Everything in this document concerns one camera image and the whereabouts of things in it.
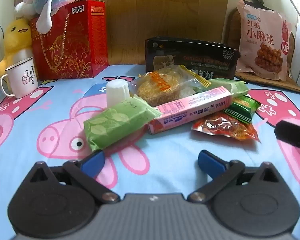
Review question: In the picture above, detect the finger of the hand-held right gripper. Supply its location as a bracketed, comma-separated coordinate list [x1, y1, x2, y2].
[275, 120, 300, 152]

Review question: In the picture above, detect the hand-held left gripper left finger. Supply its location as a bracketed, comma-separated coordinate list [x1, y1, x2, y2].
[22, 150, 120, 203]

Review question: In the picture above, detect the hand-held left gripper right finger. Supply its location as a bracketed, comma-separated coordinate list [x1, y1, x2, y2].
[188, 150, 283, 203]

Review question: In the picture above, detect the long pink candy box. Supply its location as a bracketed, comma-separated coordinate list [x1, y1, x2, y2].
[147, 86, 233, 134]

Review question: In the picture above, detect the dark green cracker packet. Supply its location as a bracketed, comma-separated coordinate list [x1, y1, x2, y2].
[224, 95, 262, 125]

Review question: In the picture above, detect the clear sesame cake packet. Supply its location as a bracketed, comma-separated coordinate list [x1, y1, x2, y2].
[129, 65, 212, 107]

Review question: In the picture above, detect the black cardboard box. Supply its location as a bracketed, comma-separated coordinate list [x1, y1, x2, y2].
[144, 39, 240, 80]

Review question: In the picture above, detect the red spicy snack packet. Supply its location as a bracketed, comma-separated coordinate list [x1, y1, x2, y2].
[192, 111, 260, 142]

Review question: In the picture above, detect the light green leaf-print packet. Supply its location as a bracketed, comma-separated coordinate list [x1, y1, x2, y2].
[84, 96, 163, 152]

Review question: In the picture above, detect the cartoon pig printed bed sheet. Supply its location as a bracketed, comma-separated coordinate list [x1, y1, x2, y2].
[0, 65, 300, 240]

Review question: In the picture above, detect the pale green snack packet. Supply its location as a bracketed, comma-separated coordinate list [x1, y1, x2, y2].
[207, 78, 249, 98]

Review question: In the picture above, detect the large pink snack bag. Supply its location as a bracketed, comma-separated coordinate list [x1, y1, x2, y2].
[235, 0, 297, 82]

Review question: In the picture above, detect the white enamel mug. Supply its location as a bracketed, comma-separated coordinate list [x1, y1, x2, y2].
[0, 57, 38, 99]

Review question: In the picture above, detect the red gift box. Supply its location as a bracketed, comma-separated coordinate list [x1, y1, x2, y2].
[30, 0, 109, 80]

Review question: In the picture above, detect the yellow duck plush toy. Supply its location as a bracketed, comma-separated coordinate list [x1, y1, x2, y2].
[0, 19, 34, 79]

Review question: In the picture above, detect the wooden headboard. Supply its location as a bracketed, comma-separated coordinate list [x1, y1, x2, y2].
[80, 0, 228, 67]

